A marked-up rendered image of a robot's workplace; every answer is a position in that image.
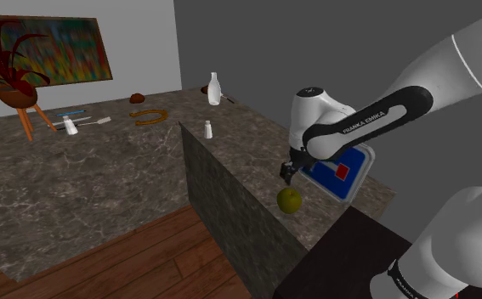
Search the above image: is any white knife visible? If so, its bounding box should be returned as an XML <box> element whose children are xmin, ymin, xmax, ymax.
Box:
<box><xmin>48</xmin><ymin>116</ymin><xmax>94</xmax><ymax>127</ymax></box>

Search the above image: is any blue tray with red square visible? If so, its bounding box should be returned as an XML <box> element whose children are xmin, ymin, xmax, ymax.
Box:
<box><xmin>298</xmin><ymin>143</ymin><xmax>377</xmax><ymax>204</ymax></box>

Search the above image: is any red plant in wooden pot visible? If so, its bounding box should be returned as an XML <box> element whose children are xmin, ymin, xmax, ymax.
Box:
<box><xmin>0</xmin><ymin>20</ymin><xmax>58</xmax><ymax>143</ymax></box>

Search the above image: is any dark long-handled spoon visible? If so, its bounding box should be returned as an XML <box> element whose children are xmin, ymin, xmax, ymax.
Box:
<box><xmin>200</xmin><ymin>85</ymin><xmax>235</xmax><ymax>104</ymax></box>

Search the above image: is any white glass bottle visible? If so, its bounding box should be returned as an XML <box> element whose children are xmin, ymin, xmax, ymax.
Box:
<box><xmin>207</xmin><ymin>71</ymin><xmax>222</xmax><ymax>107</ymax></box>

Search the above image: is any golden horseshoe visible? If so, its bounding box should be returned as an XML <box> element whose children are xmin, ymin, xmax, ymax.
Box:
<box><xmin>129</xmin><ymin>109</ymin><xmax>169</xmax><ymax>127</ymax></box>

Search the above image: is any colourful framed wall picture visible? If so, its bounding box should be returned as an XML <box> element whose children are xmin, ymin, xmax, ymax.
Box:
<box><xmin>0</xmin><ymin>14</ymin><xmax>114</xmax><ymax>87</ymax></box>

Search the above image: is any green apple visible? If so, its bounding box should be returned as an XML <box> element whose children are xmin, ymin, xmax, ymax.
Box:
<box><xmin>276</xmin><ymin>188</ymin><xmax>303</xmax><ymax>215</ymax></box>

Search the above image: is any dark robot stand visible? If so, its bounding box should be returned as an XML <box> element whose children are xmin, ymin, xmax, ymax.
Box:
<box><xmin>271</xmin><ymin>206</ymin><xmax>482</xmax><ymax>299</ymax></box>

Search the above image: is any white shaker with grey cap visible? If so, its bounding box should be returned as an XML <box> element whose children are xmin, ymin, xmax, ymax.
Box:
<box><xmin>62</xmin><ymin>115</ymin><xmax>79</xmax><ymax>136</ymax></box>

